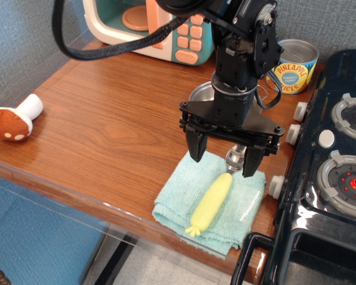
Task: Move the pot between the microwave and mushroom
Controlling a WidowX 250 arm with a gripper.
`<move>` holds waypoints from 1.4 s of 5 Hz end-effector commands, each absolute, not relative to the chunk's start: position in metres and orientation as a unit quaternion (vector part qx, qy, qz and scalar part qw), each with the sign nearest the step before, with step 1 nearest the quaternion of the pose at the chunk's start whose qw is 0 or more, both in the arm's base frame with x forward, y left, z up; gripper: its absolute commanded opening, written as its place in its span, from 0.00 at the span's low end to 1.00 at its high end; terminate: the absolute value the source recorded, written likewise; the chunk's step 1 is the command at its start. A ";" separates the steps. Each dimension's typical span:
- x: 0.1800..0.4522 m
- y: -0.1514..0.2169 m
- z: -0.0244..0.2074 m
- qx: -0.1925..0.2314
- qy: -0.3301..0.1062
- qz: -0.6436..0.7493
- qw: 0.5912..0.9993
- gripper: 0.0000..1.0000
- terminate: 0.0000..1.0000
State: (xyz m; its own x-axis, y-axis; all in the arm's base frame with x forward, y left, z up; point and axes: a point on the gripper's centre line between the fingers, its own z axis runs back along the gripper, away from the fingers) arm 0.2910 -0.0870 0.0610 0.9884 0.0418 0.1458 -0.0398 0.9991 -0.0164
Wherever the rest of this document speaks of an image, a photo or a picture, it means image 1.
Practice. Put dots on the black table leg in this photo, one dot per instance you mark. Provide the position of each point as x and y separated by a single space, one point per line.
109 260

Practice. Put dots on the clear acrylic table guard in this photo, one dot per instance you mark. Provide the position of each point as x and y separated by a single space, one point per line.
46 242

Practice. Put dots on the light blue folded towel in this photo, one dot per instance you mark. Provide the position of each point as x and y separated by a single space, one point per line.
185 188

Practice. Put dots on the brown plush mushroom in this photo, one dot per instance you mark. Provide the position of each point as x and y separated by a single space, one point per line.
16 124

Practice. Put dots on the pineapple slices tin can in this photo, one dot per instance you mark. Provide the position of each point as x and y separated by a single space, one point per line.
296 65

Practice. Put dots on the yellow handled metal spoon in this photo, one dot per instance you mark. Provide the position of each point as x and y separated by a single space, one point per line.
211 202

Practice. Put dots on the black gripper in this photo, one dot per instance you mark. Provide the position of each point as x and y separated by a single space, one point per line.
233 115

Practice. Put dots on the silver metal pot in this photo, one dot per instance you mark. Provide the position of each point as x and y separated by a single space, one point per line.
205 92

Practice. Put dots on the toy microwave teal and peach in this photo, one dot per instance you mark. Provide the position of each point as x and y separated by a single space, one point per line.
114 22

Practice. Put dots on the black toy stove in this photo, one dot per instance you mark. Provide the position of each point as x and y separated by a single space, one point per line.
314 241

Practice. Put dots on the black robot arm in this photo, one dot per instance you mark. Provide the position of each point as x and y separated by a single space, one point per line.
246 48

